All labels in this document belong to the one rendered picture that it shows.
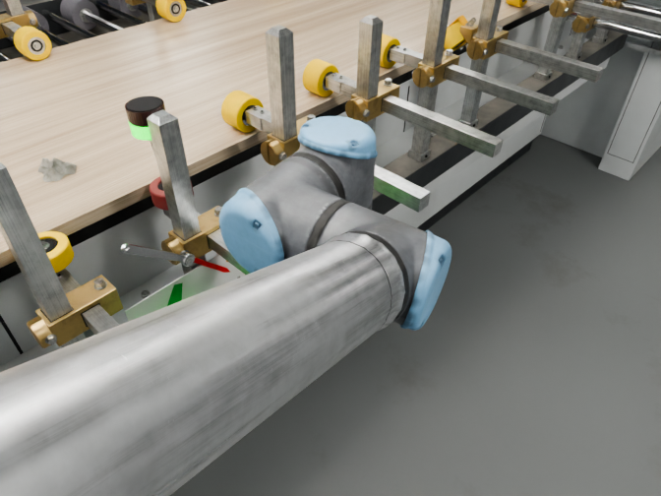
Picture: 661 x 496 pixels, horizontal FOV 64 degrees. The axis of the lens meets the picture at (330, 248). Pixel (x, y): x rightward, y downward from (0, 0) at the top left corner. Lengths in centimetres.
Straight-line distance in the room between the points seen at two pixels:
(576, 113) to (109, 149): 250
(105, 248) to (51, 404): 97
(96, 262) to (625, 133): 248
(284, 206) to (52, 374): 32
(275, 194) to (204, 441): 31
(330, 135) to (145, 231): 70
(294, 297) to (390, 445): 139
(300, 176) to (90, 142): 79
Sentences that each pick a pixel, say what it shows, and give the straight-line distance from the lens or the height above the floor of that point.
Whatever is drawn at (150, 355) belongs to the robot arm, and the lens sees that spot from 26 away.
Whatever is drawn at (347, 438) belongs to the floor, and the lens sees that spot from 170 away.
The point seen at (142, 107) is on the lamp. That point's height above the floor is 111.
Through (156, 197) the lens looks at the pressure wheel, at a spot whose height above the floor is 90.
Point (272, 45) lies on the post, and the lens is 98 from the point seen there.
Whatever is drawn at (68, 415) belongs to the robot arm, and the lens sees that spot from 23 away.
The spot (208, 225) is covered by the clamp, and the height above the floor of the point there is 87.
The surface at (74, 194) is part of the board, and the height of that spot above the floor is 90.
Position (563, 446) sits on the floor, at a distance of 184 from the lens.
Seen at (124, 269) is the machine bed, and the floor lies 68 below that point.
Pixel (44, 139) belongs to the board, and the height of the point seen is 90.
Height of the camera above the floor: 149
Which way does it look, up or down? 41 degrees down
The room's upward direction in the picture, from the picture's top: 1 degrees clockwise
